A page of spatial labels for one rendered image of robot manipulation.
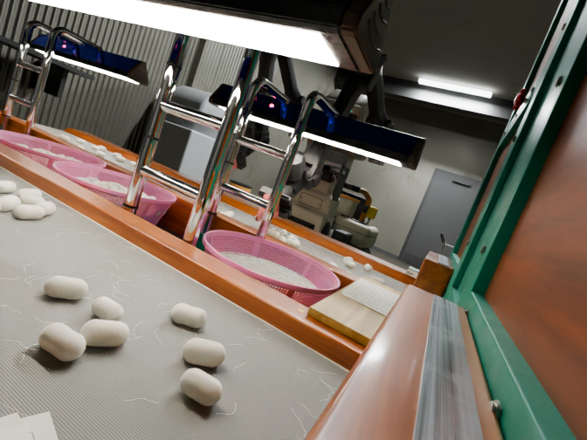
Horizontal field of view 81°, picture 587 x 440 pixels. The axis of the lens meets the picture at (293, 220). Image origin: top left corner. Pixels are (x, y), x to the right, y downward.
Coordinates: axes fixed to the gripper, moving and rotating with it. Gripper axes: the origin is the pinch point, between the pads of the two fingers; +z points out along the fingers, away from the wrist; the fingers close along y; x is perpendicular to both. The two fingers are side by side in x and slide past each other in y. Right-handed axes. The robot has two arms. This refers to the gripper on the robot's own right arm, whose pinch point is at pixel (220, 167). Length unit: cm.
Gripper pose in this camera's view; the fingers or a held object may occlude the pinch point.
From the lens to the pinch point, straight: 131.3
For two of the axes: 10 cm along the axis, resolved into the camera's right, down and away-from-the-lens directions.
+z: -5.3, 5.8, -6.2
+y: 8.5, 3.6, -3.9
